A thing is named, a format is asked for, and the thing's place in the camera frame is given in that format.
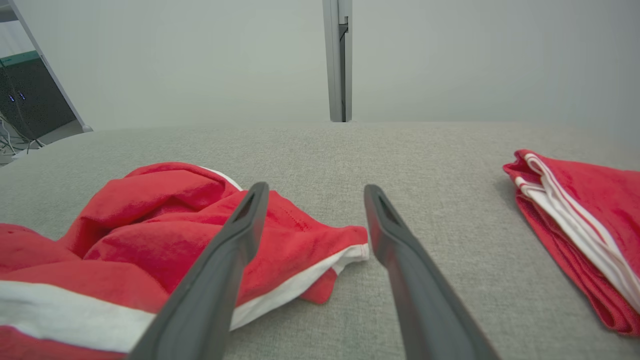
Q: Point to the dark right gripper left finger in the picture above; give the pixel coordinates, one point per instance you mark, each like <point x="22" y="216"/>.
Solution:
<point x="210" y="280"/>

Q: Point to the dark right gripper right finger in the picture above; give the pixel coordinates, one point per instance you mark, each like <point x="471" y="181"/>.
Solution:
<point x="420" y="300"/>

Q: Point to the red white banded garment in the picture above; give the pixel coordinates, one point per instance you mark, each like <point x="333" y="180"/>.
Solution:
<point x="140" y="240"/>

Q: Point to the red white lettered jersey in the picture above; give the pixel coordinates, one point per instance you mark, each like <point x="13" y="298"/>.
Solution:
<point x="600" y="200"/>

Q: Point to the dark equipment cabinet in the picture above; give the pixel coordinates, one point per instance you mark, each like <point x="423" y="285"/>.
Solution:
<point x="30" y="100"/>

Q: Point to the dark equipment rack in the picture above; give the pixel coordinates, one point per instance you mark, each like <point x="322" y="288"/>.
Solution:
<point x="50" y="70"/>

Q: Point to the grey metal wall post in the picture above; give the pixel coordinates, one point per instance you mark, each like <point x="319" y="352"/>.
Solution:
<point x="334" y="60"/>

